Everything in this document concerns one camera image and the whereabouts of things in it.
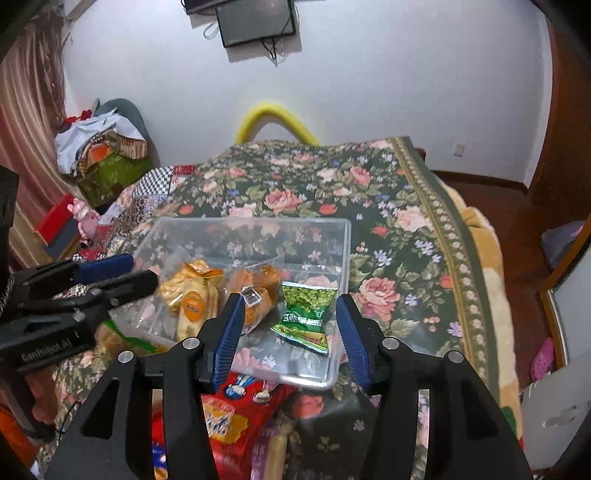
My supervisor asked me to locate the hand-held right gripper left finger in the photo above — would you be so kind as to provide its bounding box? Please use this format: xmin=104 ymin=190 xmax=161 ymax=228
xmin=46 ymin=292 xmax=247 ymax=480

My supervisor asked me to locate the green snack packet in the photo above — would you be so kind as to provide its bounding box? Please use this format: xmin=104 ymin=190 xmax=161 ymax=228
xmin=270 ymin=281 xmax=340 ymax=355

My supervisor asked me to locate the floral blanket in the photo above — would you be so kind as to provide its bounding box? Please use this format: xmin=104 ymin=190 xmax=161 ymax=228
xmin=37 ymin=136 xmax=505 ymax=480

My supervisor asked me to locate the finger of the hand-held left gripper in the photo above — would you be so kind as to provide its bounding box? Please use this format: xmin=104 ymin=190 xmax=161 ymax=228
xmin=17 ymin=270 xmax=159 ymax=325
xmin=13 ymin=253 xmax=136 ymax=291

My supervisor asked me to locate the grey chair back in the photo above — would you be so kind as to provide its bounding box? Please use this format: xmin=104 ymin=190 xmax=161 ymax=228
xmin=95 ymin=98 xmax=151 ymax=140

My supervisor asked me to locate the grey cloth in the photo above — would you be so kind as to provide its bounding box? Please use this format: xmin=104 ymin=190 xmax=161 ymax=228
xmin=540 ymin=220 xmax=586 ymax=269

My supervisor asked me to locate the red snack bag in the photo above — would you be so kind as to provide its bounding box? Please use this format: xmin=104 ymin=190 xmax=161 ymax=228
xmin=151 ymin=371 xmax=296 ymax=480

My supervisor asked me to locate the pink plush toy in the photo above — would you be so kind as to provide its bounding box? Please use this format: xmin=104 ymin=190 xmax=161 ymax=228
xmin=68 ymin=198 xmax=101 ymax=241

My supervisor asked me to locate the red box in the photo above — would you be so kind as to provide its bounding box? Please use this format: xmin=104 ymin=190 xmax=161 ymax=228
xmin=34 ymin=194 xmax=82 ymax=253

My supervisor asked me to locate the orange bread packet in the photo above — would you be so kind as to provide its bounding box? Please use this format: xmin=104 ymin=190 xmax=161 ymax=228
xmin=225 ymin=263 xmax=282 ymax=335

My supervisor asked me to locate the checkered patchwork quilt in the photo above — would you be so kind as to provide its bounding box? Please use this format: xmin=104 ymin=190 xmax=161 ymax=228
xmin=99 ymin=165 xmax=198 ymax=259

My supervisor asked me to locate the clear plastic container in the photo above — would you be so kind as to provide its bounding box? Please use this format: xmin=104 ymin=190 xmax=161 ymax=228
xmin=108 ymin=216 xmax=354 ymax=392

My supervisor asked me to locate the pink shoe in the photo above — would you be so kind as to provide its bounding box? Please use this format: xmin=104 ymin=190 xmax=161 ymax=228
xmin=530 ymin=338 xmax=555 ymax=379

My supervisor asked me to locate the wooden framed mirror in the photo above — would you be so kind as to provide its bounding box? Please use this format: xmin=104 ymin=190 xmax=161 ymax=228
xmin=536 ymin=240 xmax=591 ymax=370

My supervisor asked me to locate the clear bread packet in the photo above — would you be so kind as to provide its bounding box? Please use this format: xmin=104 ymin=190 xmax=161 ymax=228
xmin=95 ymin=320 xmax=158 ymax=365

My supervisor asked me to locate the white panel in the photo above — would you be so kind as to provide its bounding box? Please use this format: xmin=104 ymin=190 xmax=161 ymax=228
xmin=521 ymin=367 xmax=591 ymax=468

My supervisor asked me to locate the purple yellow snack packet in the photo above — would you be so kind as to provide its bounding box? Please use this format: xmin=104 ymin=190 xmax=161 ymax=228
xmin=252 ymin=415 xmax=296 ymax=480

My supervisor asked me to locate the pile of clothes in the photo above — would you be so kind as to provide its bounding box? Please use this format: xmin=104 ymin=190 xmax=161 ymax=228
xmin=54 ymin=108 xmax=148 ymax=176

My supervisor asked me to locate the striped pink curtain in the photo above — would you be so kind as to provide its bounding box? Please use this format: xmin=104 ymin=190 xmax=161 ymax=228
xmin=0 ymin=18 xmax=71 ymax=273

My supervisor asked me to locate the yellow foam tube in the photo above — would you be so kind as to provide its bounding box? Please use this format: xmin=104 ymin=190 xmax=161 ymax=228
xmin=234 ymin=100 xmax=320 ymax=145

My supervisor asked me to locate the black cable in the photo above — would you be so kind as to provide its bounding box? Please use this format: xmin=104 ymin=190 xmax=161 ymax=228
xmin=262 ymin=34 xmax=290 ymax=68

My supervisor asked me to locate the beige fleece blanket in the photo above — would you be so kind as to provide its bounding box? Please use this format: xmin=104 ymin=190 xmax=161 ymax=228
xmin=457 ymin=205 xmax=526 ymax=449

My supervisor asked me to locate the black wall monitor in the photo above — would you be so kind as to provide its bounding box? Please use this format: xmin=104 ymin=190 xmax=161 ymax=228
xmin=215 ymin=0 xmax=297 ymax=49

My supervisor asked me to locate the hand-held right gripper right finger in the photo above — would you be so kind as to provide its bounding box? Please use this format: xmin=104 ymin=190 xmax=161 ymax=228
xmin=335 ymin=292 xmax=533 ymax=480

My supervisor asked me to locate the brown wooden door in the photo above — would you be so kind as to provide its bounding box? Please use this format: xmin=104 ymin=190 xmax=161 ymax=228
xmin=526 ymin=0 xmax=591 ymax=204

